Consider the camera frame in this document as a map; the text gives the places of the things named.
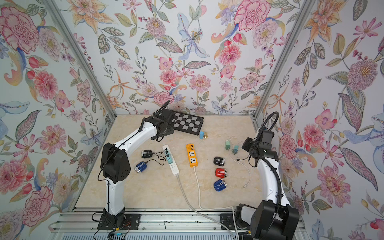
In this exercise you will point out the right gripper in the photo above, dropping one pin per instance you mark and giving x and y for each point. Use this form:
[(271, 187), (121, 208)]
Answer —
[(249, 141)]

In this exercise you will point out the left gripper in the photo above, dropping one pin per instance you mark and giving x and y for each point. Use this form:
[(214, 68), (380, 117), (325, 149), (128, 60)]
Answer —
[(169, 129)]

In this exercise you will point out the teal USB charger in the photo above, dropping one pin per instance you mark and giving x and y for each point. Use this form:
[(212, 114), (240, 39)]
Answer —
[(235, 149)]

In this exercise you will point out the light green USB charger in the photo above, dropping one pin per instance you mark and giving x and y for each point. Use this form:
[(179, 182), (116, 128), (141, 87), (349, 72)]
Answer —
[(227, 145)]

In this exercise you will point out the black electric shaver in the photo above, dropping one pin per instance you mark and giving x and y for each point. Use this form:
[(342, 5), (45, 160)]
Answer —
[(219, 161), (147, 154)]

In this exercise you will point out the red electric shaver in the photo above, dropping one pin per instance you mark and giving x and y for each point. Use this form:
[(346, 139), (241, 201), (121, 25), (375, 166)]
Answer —
[(221, 173)]

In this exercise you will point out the blue electric shaver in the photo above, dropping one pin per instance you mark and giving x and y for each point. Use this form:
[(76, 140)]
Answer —
[(140, 167), (220, 185)]

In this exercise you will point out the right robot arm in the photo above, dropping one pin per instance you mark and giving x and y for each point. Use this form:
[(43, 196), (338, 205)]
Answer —
[(275, 218)]

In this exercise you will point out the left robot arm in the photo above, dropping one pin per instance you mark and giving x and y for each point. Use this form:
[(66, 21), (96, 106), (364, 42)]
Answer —
[(115, 165)]

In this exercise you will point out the black white chessboard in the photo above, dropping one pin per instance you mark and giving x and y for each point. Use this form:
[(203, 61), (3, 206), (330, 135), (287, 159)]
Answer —
[(189, 124)]

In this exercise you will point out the teal charger on white strip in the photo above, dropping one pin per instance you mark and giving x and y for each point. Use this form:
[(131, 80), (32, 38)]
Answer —
[(168, 154)]

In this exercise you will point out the white power strip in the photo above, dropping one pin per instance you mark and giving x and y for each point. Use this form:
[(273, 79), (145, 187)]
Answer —
[(174, 168)]

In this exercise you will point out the orange power strip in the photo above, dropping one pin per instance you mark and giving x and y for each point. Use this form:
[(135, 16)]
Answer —
[(192, 157)]

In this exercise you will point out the right aluminium corner post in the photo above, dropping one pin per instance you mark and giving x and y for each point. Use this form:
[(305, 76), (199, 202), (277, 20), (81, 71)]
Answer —
[(268, 86)]

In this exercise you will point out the aluminium corner post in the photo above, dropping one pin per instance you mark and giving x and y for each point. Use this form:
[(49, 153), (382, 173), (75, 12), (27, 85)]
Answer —
[(68, 36), (268, 86)]

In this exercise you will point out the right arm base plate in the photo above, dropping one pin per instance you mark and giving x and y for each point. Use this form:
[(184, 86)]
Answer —
[(227, 220)]

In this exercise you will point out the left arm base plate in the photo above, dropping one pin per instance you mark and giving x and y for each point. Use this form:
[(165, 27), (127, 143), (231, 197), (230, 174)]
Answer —
[(122, 222)]

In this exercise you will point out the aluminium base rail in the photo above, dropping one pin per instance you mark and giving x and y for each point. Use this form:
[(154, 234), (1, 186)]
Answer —
[(143, 225)]

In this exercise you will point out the left aluminium corner post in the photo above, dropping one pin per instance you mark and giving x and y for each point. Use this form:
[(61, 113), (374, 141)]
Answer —
[(68, 36)]

